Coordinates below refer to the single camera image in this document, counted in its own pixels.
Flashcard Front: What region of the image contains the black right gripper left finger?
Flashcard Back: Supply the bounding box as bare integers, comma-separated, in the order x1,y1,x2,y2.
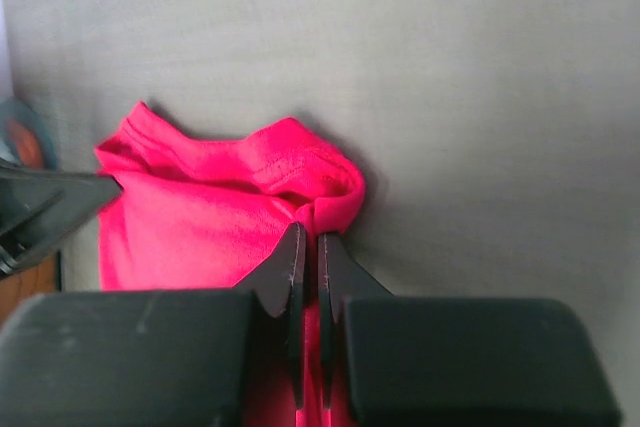
234,222,306,409

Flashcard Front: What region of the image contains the teal laundry basket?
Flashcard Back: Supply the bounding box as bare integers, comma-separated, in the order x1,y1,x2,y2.
1,97,57,169

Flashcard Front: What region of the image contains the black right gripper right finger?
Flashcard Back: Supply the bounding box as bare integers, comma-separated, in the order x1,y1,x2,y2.
318,233,398,410

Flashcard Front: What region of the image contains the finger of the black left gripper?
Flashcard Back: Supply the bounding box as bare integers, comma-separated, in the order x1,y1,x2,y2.
1,161,122,275

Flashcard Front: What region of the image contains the magenta pink t shirt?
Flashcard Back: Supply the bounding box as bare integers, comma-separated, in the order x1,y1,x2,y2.
93,100,367,427

